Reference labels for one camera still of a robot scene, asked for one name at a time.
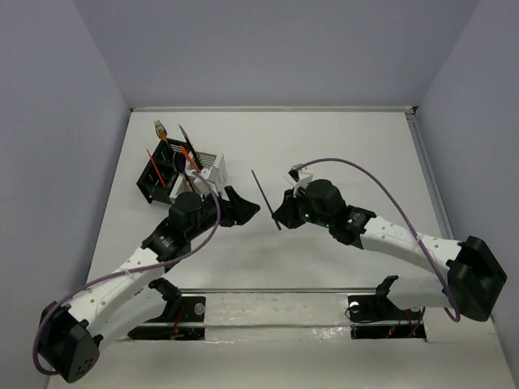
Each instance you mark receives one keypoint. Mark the gold metal fork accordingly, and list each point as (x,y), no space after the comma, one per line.
(161,132)

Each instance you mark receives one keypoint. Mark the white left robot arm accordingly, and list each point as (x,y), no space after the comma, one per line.
(72,333)

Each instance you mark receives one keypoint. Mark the white front panel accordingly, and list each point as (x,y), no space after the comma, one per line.
(279,339)

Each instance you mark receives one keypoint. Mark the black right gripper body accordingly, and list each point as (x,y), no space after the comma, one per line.
(308,215)

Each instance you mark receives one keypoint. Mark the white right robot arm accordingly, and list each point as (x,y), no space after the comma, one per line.
(464,276)

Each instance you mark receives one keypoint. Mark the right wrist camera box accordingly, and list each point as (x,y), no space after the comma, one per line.
(299,177)

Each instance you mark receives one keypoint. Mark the silver steel knife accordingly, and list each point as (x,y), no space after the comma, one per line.
(190,147)

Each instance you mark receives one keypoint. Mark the black slotted container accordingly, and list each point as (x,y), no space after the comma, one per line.
(157,181)

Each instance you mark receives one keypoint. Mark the white slotted container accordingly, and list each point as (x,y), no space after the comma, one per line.
(213,171)

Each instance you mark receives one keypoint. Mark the purple metal spoon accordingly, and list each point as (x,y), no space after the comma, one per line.
(179,164)

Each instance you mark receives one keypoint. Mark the blue chopstick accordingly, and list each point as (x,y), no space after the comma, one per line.
(267,203)

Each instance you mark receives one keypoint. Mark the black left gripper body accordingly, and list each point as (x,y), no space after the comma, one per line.
(229,209)

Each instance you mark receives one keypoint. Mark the orange chopstick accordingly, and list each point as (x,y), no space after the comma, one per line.
(161,179)

